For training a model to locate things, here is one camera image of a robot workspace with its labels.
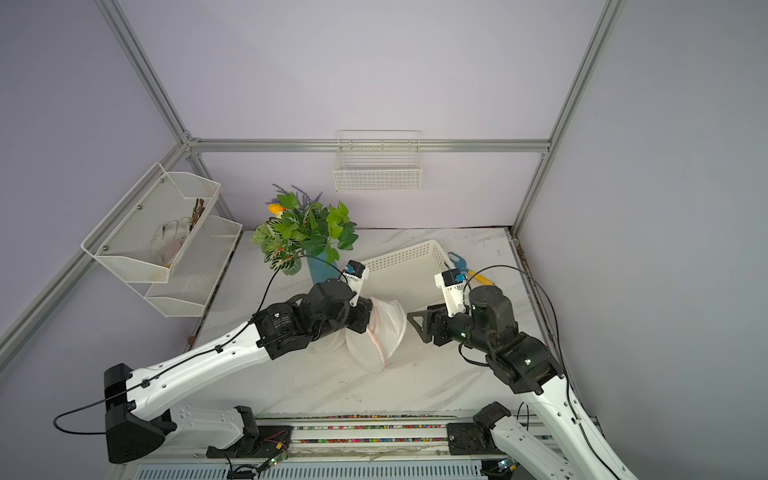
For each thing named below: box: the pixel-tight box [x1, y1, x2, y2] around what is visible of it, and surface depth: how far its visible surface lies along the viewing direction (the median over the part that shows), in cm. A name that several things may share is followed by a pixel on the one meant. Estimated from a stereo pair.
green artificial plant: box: [251, 184, 359, 276], surface depth 79 cm
